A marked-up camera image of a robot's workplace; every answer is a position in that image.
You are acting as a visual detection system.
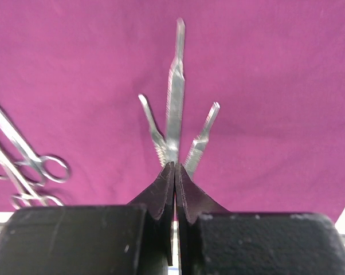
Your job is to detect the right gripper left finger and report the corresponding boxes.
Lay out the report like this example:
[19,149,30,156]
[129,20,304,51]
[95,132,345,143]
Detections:
[0,163,175,274]

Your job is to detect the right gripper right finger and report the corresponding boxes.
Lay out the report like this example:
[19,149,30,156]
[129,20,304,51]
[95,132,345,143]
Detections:
[175,164,345,274]

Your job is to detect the steel scalpel handle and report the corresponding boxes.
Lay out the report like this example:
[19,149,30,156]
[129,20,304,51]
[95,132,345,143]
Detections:
[138,94,167,167]
[183,101,221,179]
[165,18,185,163]

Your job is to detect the steel surgical scissors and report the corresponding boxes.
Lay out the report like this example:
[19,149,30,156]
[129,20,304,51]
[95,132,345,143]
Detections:
[0,106,71,187]

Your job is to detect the purple cloth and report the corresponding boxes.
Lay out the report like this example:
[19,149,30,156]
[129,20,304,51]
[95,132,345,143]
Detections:
[0,1,345,220]

